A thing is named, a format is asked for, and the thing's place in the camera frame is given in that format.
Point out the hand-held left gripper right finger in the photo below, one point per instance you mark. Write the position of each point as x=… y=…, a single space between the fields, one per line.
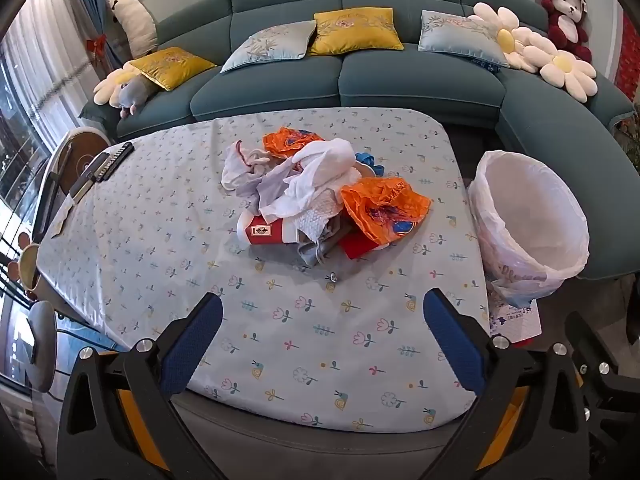
x=452 y=345

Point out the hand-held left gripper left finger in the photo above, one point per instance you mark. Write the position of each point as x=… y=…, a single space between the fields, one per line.
x=192 y=345

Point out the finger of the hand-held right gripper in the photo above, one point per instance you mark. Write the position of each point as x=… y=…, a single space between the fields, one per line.
x=590 y=340

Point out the trash bin with white bag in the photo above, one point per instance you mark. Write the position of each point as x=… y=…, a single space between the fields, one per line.
x=530 y=240

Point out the red and white paper cup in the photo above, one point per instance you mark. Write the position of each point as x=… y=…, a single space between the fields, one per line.
x=265 y=232

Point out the red wrapper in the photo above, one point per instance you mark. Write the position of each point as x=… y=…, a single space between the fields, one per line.
x=355 y=249

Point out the orange plastic bag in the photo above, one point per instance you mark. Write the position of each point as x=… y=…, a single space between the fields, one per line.
x=385 y=205
x=290 y=142

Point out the printed paper sheet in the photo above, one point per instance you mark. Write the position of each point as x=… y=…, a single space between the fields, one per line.
x=517 y=320

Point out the floral printed tablecloth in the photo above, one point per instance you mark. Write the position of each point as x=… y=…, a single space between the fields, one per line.
x=200 y=260

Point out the white textured paper towel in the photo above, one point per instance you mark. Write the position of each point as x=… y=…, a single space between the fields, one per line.
x=317 y=217

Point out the dark flat bar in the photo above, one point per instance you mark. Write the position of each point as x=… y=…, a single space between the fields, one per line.
x=87 y=177

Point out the black remote control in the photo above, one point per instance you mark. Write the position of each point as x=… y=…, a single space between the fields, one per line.
x=114 y=160

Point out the white crumpled cloth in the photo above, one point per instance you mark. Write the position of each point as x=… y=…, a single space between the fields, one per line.
x=325 y=160

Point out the round wooden stool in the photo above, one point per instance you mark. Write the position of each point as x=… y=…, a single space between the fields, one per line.
x=75 y=145

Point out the grey plush toy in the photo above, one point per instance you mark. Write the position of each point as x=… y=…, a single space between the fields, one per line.
x=134 y=97

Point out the white daisy flower cushion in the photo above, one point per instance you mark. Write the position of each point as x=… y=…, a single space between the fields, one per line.
x=565 y=67
x=505 y=35
x=111 y=85

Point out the teal sofa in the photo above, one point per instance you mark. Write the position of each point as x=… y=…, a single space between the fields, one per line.
x=410 y=75

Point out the yellow embroidered pillow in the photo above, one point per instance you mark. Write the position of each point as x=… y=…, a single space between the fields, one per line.
x=170 y=66
x=355 y=30

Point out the blue patterned cloth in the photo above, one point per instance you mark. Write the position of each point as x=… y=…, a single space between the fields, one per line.
x=485 y=65

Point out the light blue embroidered pillow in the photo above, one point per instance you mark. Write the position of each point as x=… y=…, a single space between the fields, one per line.
x=270 y=46
x=460 y=35

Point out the red curtain bow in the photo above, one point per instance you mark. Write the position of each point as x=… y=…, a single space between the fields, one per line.
x=96 y=45

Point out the red and white plush toy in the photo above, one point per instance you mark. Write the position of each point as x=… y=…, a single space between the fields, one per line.
x=565 y=15

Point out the white and black plush toy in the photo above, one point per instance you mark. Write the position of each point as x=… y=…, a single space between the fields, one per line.
x=131 y=20

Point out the red lattice wall decoration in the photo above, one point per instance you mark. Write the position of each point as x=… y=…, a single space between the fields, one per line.
x=627 y=55

